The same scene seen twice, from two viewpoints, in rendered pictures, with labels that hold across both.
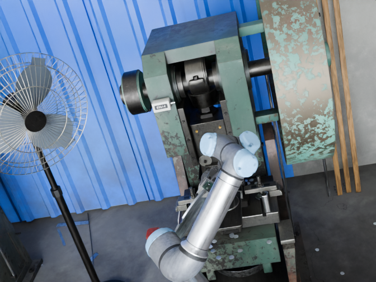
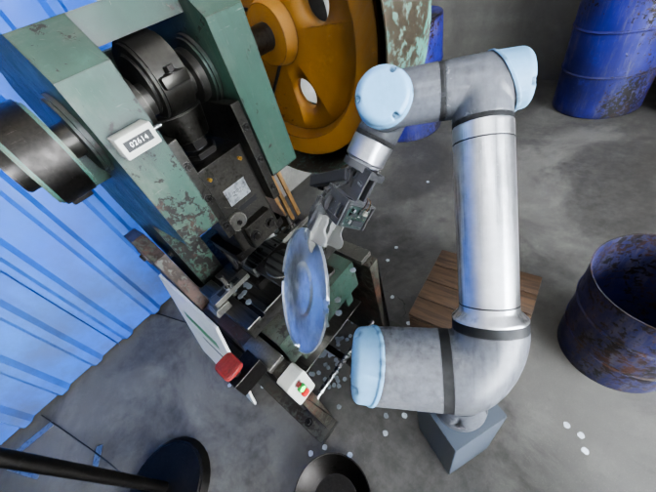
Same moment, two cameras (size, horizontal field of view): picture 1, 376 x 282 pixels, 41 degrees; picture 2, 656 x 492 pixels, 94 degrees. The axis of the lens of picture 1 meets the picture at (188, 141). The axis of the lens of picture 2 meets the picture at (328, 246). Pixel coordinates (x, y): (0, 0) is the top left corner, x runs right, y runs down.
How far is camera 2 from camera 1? 1.42 m
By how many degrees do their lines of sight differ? 41
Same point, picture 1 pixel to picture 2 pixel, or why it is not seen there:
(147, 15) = not seen: outside the picture
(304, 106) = (409, 20)
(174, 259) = (495, 368)
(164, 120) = (152, 175)
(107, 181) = (45, 362)
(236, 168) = (529, 84)
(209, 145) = (406, 85)
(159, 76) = (93, 68)
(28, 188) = not seen: outside the picture
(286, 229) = (351, 249)
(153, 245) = (394, 382)
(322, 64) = not seen: outside the picture
